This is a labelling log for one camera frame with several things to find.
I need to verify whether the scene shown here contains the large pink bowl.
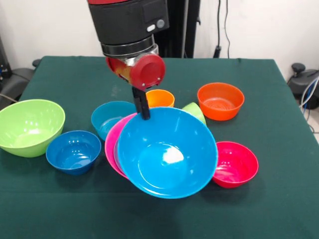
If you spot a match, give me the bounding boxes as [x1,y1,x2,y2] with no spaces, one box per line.
[104,112,138,180]

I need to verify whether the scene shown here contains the orange bowl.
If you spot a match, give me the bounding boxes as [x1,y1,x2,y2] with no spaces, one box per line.
[197,82,245,121]

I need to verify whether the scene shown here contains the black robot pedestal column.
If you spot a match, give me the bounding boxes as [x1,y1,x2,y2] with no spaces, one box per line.
[157,0,201,58]

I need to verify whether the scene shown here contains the large light blue bowl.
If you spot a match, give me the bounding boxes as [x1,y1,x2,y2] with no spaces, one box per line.
[116,106,219,199]

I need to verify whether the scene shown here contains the black hanging cable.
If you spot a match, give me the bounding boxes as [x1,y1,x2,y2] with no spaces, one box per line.
[213,0,230,58]

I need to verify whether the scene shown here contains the dark green table cloth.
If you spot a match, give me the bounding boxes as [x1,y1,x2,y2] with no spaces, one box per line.
[0,56,319,239]

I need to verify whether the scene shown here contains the green cup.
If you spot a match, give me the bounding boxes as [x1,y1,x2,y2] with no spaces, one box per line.
[181,102,207,126]

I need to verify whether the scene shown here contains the small crimson bowl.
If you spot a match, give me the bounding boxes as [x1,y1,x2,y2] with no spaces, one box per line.
[212,141,259,189]

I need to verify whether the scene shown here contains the large green bowl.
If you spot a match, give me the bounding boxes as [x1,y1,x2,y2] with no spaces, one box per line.
[0,99,66,158]

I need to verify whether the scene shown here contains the translucent blue ribbed bowl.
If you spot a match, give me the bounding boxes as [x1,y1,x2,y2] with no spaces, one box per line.
[91,101,138,142]

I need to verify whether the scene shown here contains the blue and white cables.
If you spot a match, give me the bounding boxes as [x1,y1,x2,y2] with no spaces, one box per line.
[300,77,319,110]

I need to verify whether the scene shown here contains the black equipment rack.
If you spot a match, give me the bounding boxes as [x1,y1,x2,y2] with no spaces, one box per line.
[0,37,10,85]

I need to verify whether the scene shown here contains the orange cup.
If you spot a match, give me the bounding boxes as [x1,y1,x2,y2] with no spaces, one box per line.
[146,89,175,108]

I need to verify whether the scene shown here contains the purple bowl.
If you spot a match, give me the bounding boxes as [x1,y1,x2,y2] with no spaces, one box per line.
[113,138,129,179]

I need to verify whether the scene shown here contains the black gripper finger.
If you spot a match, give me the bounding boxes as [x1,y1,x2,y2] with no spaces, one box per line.
[132,86,151,120]

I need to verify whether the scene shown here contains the small dark blue bowl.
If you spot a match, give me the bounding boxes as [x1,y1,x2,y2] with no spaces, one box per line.
[45,130,102,176]

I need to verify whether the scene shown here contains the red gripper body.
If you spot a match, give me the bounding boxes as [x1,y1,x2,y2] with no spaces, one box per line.
[106,54,166,92]

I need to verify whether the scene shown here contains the grey cable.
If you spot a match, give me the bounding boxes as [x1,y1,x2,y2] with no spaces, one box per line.
[0,93,18,104]

